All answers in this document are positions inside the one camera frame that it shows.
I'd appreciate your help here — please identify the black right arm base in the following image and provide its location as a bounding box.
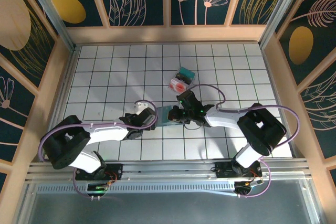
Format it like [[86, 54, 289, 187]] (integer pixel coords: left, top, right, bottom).
[[214, 161, 263, 179]]

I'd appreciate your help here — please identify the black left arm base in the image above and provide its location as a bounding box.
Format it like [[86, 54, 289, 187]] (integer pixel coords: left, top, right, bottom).
[[75, 163, 124, 182]]

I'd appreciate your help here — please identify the clear acrylic card box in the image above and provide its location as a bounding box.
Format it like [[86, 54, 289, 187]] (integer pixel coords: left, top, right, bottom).
[[167, 66, 196, 93]]

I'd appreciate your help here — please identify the teal card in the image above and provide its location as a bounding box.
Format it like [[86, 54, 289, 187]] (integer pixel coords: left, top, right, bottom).
[[180, 67, 196, 79]]

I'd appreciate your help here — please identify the small control board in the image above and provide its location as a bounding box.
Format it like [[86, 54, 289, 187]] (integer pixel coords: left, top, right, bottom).
[[86, 181, 116, 195], [233, 179, 265, 196]]

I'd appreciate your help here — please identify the grey metal panel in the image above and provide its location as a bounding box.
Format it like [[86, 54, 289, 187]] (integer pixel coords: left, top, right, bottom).
[[15, 179, 325, 224]]

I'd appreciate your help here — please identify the thin black cable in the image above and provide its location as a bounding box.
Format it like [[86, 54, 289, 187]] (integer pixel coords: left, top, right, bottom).
[[183, 122, 202, 131]]

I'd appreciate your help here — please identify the aluminium mounting rail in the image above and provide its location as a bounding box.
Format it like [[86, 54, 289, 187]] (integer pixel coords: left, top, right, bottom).
[[26, 158, 310, 180]]

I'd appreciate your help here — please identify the slotted grey cable duct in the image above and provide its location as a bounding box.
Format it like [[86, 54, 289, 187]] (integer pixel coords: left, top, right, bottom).
[[36, 182, 237, 194]]

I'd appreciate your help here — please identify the aluminium side rail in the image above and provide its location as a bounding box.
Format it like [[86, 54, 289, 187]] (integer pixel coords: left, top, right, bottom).
[[41, 45, 81, 162], [259, 42, 300, 159]]

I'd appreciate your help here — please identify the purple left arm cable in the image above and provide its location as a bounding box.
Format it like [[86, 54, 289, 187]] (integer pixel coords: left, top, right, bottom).
[[38, 100, 159, 200]]

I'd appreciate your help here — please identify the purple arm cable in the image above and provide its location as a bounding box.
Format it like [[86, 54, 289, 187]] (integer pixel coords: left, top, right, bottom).
[[186, 84, 301, 198], [38, 100, 159, 200]]

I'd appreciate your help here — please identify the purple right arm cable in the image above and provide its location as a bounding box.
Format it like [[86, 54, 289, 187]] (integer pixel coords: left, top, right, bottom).
[[186, 84, 301, 198]]

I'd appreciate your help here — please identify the aluminium corner post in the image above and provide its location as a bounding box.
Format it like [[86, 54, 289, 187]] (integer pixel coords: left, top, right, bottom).
[[258, 0, 308, 48], [20, 0, 78, 51]]

